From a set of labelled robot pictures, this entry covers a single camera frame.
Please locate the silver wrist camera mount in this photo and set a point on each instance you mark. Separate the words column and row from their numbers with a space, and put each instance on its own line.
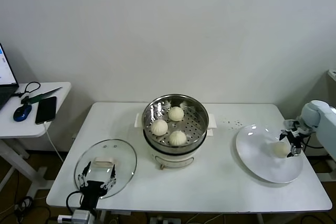
column 291, row 124
column 83, row 217

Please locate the white side table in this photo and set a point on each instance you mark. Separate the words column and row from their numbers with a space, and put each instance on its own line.
column 26, row 129

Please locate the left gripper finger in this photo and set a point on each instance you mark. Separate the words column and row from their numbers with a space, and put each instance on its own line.
column 113, row 171
column 87, row 167

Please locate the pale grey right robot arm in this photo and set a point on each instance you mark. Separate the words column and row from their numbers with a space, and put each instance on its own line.
column 312, row 111

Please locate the dark green sheathed knife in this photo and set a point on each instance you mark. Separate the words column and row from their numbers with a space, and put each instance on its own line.
column 39, row 97

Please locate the white steamed baozi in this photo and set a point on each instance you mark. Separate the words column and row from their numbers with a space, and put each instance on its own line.
column 177, row 138
column 159, row 127
column 280, row 150
column 176, row 114

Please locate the blue computer mouse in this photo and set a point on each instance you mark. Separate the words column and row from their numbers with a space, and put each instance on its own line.
column 22, row 112

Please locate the cream electric cooking pot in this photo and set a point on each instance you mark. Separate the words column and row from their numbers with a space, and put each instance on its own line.
column 173, row 161

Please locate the black smartphone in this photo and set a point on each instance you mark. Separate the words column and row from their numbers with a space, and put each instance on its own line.
column 46, row 110

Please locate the black laptop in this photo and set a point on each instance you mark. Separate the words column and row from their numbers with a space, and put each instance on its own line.
column 5, row 93

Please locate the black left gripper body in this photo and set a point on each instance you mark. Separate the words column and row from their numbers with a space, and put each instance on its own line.
column 92, row 195

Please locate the round glass pot lid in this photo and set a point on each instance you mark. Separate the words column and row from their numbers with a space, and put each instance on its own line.
column 126, row 161

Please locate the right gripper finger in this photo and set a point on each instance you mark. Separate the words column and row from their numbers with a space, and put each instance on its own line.
column 296, row 151
column 284, row 133

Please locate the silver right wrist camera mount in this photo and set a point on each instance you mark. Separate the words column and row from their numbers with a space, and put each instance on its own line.
column 291, row 124

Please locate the large white plate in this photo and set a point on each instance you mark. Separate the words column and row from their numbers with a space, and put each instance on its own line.
column 257, row 161

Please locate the white power strip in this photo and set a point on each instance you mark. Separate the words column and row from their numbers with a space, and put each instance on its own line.
column 165, row 221

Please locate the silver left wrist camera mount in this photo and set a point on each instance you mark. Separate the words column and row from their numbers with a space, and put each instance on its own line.
column 83, row 217

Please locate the stainless steel steamer basket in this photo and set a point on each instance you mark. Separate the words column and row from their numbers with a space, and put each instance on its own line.
column 194, row 129

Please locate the white side desk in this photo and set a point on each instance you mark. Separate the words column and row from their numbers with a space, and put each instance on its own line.
column 333, row 78

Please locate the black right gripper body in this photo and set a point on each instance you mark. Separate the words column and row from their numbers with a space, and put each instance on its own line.
column 295, row 138

